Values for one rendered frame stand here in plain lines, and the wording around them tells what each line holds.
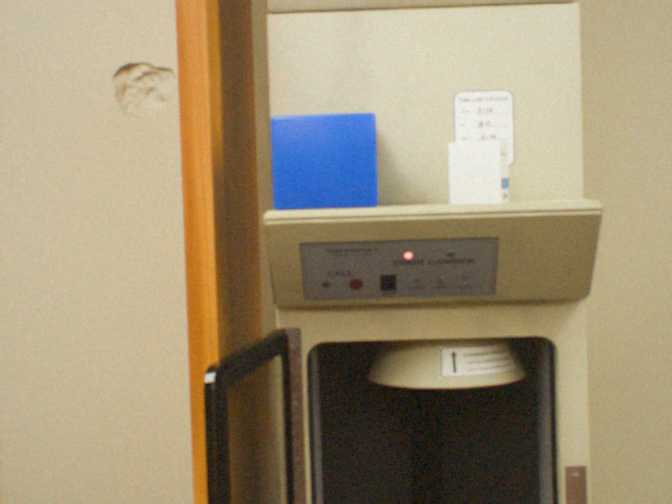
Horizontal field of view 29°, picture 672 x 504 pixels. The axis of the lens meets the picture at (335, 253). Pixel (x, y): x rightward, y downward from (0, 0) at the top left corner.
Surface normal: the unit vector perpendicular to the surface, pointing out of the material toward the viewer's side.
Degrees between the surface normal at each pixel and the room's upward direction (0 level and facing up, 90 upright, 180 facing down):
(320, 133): 90
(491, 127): 90
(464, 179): 90
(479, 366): 67
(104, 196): 90
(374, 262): 135
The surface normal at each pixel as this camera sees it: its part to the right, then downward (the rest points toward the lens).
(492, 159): -0.28, 0.06
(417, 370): -0.43, -0.35
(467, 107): -0.03, 0.05
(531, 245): 0.00, 0.74
